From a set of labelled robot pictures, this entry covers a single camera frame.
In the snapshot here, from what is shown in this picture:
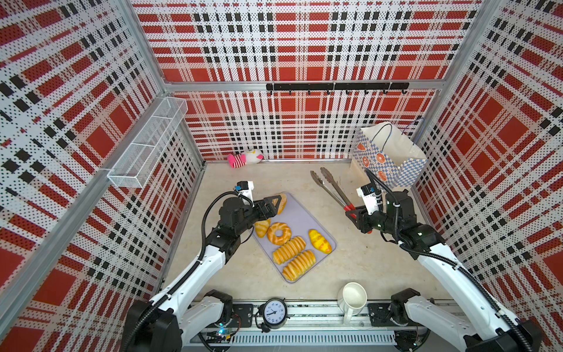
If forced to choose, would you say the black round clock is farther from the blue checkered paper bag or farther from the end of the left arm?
the blue checkered paper bag

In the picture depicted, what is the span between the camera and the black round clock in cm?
72

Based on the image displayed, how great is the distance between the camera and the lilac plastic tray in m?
0.84

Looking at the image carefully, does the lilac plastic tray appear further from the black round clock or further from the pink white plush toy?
the pink white plush toy
